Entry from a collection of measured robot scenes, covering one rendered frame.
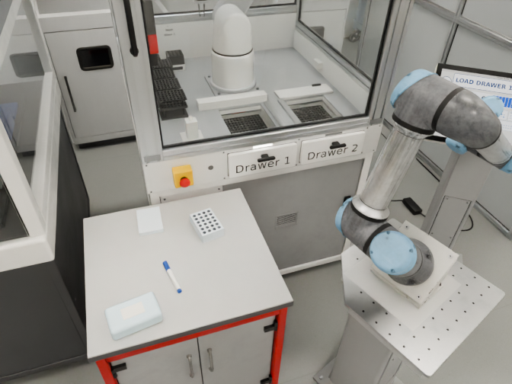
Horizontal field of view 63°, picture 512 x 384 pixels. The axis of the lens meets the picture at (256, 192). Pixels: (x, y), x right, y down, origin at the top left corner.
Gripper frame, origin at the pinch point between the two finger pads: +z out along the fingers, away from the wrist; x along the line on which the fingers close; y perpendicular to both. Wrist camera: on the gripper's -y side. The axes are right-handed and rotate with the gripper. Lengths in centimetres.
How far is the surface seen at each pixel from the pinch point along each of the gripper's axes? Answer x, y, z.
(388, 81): 30.9, 13.9, -3.2
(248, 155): 77, -26, -16
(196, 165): 95, -35, -23
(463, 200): -15.2, -24.3, 33.7
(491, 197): -52, -14, 119
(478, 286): -11, -54, -25
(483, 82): -4.8, 21.0, 2.6
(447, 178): -5.1, -16.3, 27.9
